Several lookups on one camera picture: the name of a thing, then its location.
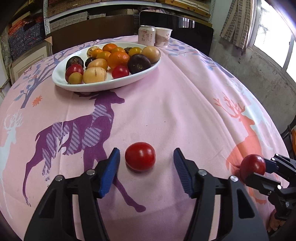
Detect pink drink can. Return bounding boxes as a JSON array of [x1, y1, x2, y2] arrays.
[[138, 25, 156, 46]]

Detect dark purple plum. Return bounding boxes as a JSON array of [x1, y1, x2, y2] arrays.
[[127, 54, 152, 74]]

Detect framed cardboard panel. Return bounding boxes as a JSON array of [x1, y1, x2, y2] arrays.
[[10, 37, 52, 85]]

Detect white paper cup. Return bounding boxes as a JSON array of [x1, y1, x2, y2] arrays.
[[155, 27, 172, 48]]

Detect person right hand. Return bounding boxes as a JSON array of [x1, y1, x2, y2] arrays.
[[266, 209, 286, 232]]

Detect large yellow fruit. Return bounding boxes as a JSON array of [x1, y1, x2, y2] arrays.
[[142, 46, 161, 64]]

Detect metal storage shelf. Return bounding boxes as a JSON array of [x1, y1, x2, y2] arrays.
[[43, 1, 215, 35]]

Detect large orange on plate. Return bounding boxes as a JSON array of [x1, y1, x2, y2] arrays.
[[107, 52, 130, 69]]

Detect pink deer tablecloth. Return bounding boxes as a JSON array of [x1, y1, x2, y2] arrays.
[[1, 39, 288, 240]]

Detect large dark red plum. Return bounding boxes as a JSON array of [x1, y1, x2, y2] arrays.
[[239, 154, 266, 183]]

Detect dark monitor screen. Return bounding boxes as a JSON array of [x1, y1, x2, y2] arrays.
[[139, 11, 214, 56]]

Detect red cherry tomato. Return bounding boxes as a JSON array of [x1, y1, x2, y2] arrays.
[[111, 66, 130, 79]]

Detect striped beige curtain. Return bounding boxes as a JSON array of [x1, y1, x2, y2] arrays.
[[220, 0, 253, 50]]

